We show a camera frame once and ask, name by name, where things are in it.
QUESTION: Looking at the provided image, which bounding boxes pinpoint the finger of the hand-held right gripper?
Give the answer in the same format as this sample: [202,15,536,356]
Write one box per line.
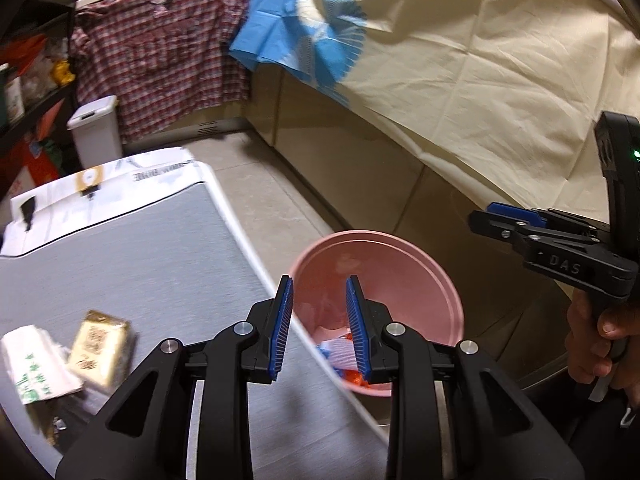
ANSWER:
[468,210,542,262]
[486,202,608,242]

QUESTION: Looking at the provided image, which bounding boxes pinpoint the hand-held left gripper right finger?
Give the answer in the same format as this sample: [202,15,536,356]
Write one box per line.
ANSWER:
[345,274,586,480]

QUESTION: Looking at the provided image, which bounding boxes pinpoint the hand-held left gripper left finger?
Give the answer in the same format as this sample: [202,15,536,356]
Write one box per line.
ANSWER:
[55,274,295,480]

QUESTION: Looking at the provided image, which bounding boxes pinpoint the pink plastic bucket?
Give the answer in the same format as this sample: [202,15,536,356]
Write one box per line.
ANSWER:
[290,230,466,398]

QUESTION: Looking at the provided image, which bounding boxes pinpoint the gold packet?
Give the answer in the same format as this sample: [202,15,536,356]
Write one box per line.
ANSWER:
[67,310,137,393]

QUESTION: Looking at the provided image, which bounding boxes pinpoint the white green printed packet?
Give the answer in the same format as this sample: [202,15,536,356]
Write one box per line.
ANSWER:
[0,325,85,407]

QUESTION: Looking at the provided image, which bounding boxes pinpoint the brown wrapper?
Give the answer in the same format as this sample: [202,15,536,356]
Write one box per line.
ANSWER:
[27,399,68,448]

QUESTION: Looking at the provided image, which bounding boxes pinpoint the person's right hand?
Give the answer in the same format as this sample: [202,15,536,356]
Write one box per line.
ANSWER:
[566,287,632,386]

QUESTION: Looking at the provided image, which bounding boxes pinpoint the cream cloth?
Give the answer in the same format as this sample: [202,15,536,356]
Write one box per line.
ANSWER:
[260,0,640,233]

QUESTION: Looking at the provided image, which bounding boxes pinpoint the grey ironing board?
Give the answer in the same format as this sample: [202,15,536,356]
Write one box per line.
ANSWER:
[0,146,391,480]

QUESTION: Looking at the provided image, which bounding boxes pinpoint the person's dark clothing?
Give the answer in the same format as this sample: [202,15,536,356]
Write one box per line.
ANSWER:
[520,360,640,480]

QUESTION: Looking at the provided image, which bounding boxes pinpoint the white lidded bin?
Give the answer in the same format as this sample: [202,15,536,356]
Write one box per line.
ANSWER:
[66,95,123,171]

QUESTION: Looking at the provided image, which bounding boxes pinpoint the blue cloth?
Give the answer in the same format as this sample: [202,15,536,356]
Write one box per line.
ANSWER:
[229,0,373,95]

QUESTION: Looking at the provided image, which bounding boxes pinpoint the red orange box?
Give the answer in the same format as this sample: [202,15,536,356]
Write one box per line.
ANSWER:
[10,137,66,196]

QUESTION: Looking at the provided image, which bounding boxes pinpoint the red plaid cloth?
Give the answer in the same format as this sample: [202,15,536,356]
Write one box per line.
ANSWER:
[70,0,253,142]

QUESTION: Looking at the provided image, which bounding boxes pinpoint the black shelf rack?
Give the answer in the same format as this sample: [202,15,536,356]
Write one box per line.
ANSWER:
[0,0,83,196]

